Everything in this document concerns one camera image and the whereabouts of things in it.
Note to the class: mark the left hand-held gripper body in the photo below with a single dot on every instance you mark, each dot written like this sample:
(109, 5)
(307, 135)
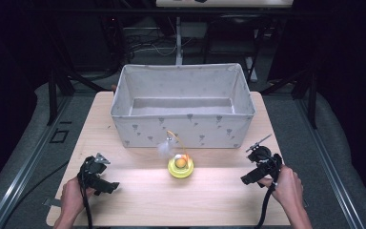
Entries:
(90, 168)

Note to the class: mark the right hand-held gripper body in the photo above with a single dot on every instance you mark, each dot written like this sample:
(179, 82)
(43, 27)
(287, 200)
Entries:
(263, 160)

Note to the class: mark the yellow cat toy with feather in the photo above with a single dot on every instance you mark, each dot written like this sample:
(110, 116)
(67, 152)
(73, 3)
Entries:
(180, 170)

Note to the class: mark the white patterned fabric storage box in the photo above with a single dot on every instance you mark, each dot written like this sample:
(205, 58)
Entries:
(184, 130)

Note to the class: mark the person's left hand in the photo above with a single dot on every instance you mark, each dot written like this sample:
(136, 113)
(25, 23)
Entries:
(71, 198)

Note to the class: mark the person's right hand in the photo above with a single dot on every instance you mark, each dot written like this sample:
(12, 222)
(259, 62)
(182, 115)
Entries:
(286, 187)

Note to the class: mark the black metal stand leg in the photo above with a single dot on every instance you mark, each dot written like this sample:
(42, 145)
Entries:
(313, 101)
(52, 98)

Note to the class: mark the light background table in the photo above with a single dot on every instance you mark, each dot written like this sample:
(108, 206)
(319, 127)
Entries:
(225, 3)

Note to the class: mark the grey metal table bracket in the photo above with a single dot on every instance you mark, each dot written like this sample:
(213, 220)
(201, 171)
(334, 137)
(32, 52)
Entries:
(51, 202)

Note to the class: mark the aluminium floor rail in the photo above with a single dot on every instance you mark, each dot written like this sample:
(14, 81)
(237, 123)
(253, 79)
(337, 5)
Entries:
(330, 178)
(22, 178)

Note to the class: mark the white metal post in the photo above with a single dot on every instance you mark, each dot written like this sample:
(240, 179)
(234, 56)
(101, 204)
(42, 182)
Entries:
(178, 41)

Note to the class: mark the black horizontal frame bar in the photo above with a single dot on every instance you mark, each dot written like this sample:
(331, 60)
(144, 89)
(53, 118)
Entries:
(158, 11)

